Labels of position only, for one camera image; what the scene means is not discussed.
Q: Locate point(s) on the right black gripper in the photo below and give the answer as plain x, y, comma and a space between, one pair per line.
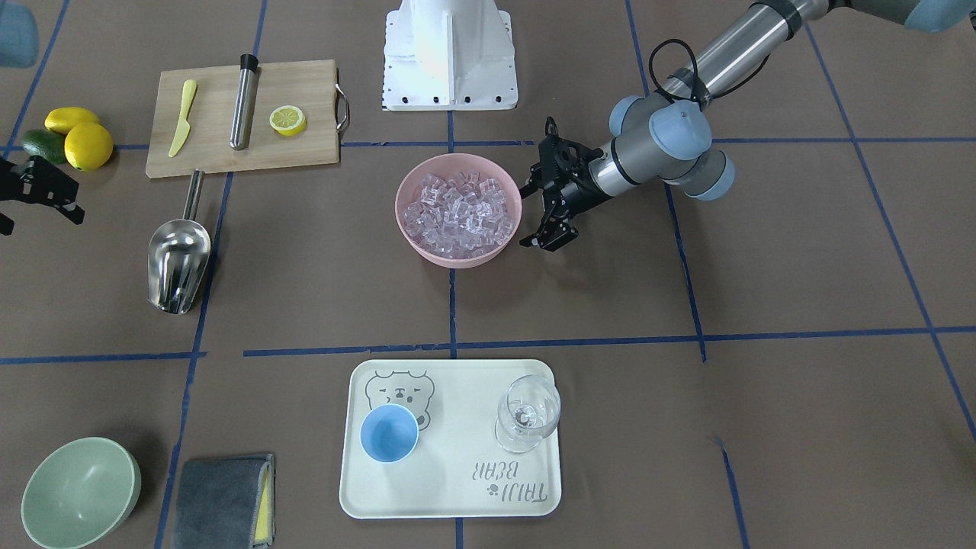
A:
40, 185

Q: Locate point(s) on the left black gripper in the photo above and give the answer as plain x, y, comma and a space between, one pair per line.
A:
584, 191

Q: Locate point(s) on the steel ice scoop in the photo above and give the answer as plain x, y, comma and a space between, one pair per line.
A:
179, 252

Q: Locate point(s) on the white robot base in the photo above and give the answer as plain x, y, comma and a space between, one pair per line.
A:
449, 56

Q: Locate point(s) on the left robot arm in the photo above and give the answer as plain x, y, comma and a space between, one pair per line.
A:
665, 135

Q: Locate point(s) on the pile of clear ice cubes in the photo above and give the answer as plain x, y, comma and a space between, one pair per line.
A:
462, 217

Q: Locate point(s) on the light blue cup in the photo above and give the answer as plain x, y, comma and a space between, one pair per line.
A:
389, 433

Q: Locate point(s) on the yellow lemon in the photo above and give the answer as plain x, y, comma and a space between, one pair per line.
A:
88, 146

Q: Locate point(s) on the pink bowl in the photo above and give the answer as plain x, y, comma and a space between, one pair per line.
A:
446, 166

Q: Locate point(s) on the yellow plastic knife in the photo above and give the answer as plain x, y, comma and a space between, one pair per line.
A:
183, 126

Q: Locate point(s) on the steel cylinder black cap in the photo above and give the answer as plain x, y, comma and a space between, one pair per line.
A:
244, 103

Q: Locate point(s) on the clear wine glass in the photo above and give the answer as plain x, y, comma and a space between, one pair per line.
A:
528, 412

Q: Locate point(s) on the lemon half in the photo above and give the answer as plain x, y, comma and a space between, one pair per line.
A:
288, 120

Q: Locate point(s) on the cream serving tray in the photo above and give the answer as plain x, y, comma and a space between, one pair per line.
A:
457, 468

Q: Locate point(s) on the green bowl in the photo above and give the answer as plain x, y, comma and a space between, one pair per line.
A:
79, 493

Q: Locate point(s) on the grey folded cloth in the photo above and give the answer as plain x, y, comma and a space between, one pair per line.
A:
226, 503

